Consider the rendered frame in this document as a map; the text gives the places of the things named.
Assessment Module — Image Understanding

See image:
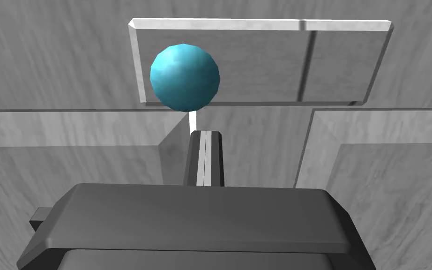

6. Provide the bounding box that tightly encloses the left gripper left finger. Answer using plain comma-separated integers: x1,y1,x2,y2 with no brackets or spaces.
183,130,207,187

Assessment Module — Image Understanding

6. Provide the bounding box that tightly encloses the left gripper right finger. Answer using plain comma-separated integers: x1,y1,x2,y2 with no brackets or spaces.
205,130,225,187

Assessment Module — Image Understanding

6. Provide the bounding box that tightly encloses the teal round door knob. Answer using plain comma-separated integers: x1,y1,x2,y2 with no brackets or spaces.
150,43,221,136

